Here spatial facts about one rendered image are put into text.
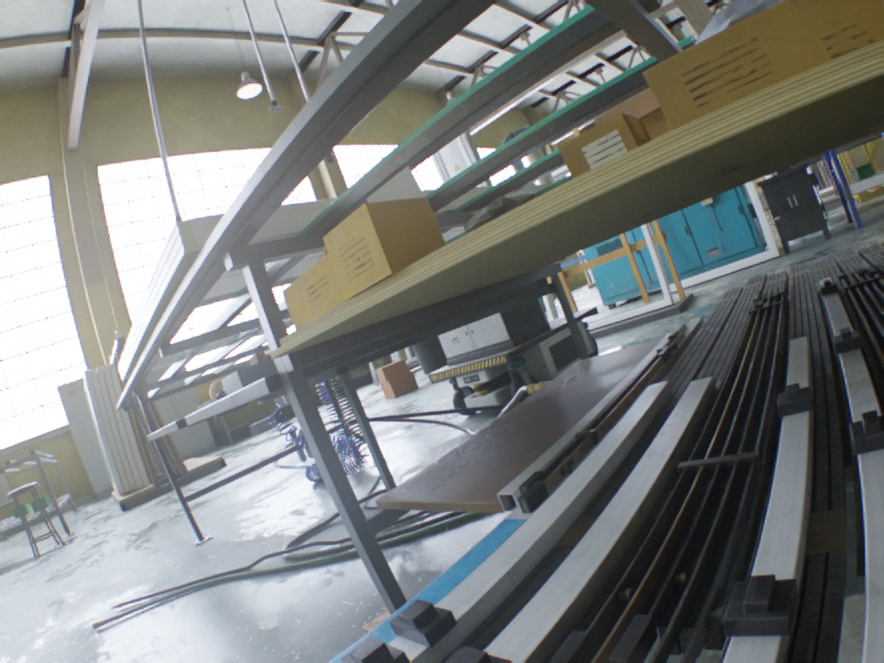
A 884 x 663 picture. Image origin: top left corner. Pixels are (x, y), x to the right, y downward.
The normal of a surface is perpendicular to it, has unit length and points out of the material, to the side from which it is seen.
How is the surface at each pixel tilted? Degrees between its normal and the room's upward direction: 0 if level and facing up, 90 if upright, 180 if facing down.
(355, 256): 90
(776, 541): 0
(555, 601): 0
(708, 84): 90
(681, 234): 90
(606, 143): 90
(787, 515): 0
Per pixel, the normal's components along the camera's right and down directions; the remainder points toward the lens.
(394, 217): 0.66, -0.26
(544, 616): -0.37, -0.93
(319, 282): -0.66, 0.27
